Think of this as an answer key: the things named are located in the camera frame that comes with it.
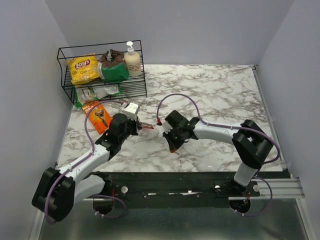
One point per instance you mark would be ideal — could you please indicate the metal key organizer red handle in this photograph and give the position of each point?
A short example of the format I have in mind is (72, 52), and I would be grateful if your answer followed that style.
(143, 125)

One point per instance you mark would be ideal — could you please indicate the black wire shelf rack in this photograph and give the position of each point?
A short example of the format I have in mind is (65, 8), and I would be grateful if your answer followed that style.
(131, 87)

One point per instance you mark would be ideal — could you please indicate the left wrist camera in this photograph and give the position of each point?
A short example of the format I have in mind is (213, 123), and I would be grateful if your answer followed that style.
(131, 110)

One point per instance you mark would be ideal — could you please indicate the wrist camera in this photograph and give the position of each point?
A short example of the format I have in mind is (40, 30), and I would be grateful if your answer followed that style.
(167, 128)
(131, 110)

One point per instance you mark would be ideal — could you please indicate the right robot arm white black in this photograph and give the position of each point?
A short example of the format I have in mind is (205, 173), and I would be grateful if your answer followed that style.
(251, 143)

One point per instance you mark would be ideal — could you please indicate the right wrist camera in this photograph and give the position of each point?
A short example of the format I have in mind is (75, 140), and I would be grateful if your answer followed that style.
(167, 128)

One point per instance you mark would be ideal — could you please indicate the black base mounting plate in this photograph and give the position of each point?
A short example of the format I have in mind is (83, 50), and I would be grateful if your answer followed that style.
(164, 189)

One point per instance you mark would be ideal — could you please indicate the green white snack packet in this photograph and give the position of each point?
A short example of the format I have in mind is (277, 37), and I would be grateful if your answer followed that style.
(90, 94)

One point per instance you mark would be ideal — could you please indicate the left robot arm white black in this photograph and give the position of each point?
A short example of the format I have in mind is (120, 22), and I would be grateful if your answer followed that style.
(59, 189)

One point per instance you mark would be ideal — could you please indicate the cream soap pump bottle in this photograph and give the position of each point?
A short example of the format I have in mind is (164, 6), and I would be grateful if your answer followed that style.
(132, 60)

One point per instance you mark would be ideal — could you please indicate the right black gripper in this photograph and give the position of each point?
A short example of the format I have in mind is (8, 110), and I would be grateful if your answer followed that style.
(172, 145)

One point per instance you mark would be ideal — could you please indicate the orange Gillette razor package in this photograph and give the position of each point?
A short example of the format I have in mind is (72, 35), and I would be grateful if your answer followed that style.
(100, 118)

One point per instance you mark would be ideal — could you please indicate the yellow Lays chips bag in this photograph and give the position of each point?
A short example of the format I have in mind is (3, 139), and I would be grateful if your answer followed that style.
(83, 69)

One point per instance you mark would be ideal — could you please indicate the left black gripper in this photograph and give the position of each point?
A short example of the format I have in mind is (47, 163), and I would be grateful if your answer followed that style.
(135, 124)

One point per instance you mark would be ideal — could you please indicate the green brown snack bag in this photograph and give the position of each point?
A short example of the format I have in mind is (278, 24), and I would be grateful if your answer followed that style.
(112, 67)

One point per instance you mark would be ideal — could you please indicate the aluminium rail frame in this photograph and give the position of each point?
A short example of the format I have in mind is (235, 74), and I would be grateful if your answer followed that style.
(277, 212)

